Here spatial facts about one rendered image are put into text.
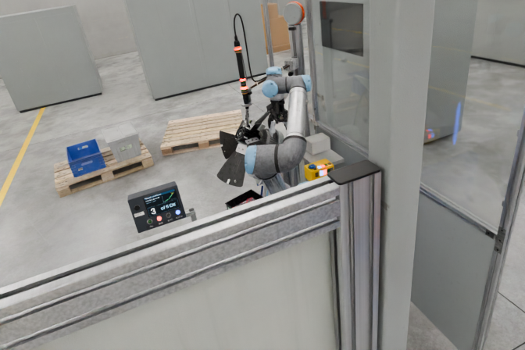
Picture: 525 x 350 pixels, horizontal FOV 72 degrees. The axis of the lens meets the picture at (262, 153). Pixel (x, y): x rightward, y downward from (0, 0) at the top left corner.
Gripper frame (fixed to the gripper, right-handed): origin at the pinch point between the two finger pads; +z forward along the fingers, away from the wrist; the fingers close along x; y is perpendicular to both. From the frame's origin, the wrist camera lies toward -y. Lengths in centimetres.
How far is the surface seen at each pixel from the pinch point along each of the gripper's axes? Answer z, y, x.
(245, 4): 1, -594, 195
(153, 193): 18, -10, -70
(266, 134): 26, -54, 11
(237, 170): 44, -49, -15
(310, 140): 48, -65, 51
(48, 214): 146, -253, -196
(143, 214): 26, -7, -78
